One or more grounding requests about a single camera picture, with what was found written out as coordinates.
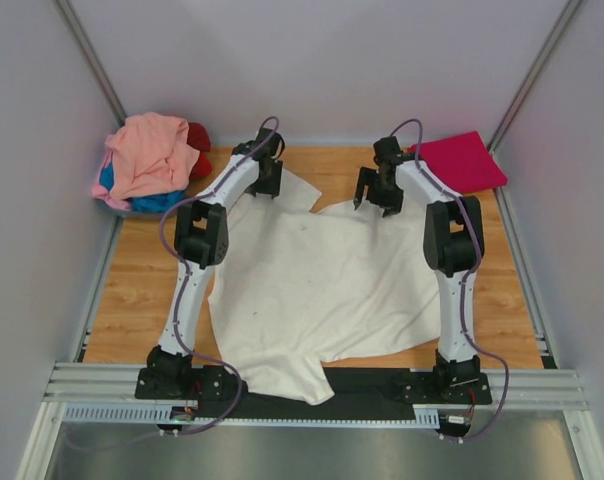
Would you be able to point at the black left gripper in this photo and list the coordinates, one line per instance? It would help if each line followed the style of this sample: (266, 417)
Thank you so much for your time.
(272, 189)

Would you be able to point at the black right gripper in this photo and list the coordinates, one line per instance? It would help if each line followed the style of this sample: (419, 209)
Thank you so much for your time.
(392, 205)

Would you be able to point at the white t shirt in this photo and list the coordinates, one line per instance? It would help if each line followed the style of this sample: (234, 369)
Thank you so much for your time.
(299, 288)

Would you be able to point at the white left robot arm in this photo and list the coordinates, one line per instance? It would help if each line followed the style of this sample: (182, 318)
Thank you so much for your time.
(201, 242)

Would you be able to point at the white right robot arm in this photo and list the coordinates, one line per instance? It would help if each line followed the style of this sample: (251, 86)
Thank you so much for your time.
(453, 248)

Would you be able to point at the dark red t shirt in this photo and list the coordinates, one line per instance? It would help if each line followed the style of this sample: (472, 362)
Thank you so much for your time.
(198, 139)

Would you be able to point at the folded magenta t shirt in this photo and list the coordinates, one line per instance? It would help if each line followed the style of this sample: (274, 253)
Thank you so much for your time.
(463, 163)

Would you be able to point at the blue t shirt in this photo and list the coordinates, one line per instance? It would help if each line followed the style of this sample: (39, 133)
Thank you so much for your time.
(154, 204)

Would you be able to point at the peach t shirt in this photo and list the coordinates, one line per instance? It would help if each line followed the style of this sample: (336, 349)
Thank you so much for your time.
(150, 155)

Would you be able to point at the pink t shirt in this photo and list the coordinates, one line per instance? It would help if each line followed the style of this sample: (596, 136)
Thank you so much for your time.
(103, 184)

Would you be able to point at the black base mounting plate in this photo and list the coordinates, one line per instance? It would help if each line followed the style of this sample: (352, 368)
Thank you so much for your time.
(337, 393)

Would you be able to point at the slotted white cable duct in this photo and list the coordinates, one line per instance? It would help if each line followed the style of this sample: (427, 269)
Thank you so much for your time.
(148, 414)

